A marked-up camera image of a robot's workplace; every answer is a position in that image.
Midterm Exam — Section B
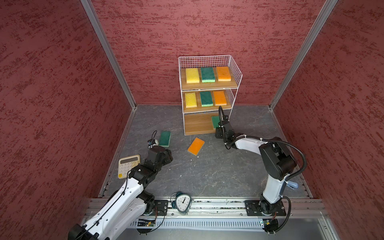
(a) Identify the white wire wooden shelf rack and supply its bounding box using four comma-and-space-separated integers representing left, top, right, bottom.
178, 55, 243, 136

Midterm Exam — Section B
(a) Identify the green analog clock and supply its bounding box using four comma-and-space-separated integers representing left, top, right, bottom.
171, 192, 192, 215

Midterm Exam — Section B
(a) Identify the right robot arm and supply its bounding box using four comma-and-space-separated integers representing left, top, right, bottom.
216, 120, 297, 216

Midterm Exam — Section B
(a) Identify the cream calculator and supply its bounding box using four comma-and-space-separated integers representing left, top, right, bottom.
118, 155, 141, 179

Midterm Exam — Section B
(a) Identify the light green sponge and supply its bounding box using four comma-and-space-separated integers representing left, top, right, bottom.
211, 116, 220, 130

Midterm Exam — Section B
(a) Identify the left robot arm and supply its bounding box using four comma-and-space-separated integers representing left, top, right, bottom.
68, 146, 173, 240

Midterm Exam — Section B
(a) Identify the circuit board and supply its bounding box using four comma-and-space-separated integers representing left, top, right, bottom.
137, 219, 156, 228
263, 219, 279, 234

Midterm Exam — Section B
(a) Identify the right circuit board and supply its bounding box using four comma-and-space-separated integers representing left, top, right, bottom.
263, 219, 279, 234

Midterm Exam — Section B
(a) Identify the left circuit board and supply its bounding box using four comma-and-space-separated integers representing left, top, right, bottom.
137, 219, 156, 228

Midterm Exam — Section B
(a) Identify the small light blue stapler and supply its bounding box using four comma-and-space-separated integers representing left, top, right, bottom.
286, 181, 299, 190

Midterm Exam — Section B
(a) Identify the dark green sponge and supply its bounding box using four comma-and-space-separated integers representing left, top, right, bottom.
159, 131, 172, 148
200, 91, 214, 107
201, 67, 216, 83

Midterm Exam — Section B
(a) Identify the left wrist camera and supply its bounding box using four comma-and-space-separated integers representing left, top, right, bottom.
148, 139, 159, 149

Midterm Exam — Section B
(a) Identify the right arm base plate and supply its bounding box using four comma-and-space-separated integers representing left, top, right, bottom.
245, 200, 287, 217

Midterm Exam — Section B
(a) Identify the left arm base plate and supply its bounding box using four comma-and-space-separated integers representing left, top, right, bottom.
149, 200, 169, 216

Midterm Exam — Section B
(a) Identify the yellow sponge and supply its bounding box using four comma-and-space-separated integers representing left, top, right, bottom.
185, 92, 197, 109
186, 68, 200, 84

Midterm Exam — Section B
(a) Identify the orange sponge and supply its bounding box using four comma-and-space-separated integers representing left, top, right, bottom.
213, 91, 227, 106
216, 67, 232, 82
188, 138, 205, 156

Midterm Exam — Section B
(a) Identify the right black corrugated cable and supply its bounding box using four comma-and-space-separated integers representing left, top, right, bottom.
218, 105, 308, 233

